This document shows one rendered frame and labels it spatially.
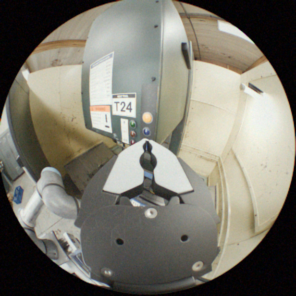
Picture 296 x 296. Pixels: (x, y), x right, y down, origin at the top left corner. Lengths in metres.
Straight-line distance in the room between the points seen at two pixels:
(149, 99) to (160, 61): 0.10
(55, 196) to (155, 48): 0.51
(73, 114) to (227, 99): 2.05
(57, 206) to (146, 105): 0.41
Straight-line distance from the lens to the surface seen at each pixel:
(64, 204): 0.36
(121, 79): 0.30
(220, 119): 1.30
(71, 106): 1.46
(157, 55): 0.25
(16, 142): 0.64
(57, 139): 1.46
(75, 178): 1.50
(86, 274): 0.81
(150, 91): 0.23
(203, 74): 1.30
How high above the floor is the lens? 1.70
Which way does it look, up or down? 32 degrees down
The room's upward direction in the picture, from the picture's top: 3 degrees clockwise
